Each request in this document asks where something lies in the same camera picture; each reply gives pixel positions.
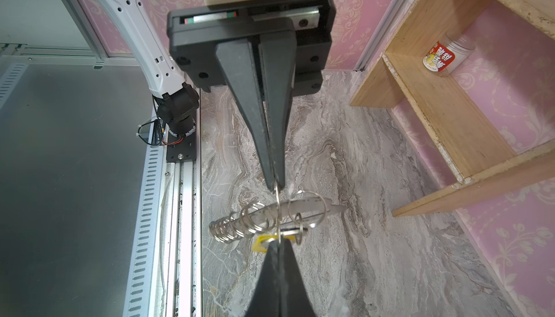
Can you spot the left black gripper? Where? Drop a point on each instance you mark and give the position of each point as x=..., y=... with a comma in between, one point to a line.
x=211, y=44

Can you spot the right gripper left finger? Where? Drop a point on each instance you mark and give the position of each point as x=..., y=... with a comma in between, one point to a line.
x=266, y=297

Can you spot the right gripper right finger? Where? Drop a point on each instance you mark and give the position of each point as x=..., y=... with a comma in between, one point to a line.
x=293, y=299

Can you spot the yellow key tag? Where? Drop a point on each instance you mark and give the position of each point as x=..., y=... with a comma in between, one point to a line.
x=262, y=243

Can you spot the silver metal key holder plate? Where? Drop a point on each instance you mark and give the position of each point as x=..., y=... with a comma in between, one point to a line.
x=291, y=219

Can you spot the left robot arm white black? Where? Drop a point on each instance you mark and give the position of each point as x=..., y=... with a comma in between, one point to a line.
x=172, y=89

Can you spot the white jar red label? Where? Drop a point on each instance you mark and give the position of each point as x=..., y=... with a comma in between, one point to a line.
x=447, y=54

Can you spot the wooden two-tier shelf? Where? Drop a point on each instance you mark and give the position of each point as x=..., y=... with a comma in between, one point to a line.
x=482, y=162

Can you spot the aluminium front rail frame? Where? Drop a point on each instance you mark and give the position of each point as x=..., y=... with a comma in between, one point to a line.
x=89, y=203

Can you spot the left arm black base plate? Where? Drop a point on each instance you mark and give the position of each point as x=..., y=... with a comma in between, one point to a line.
x=183, y=149

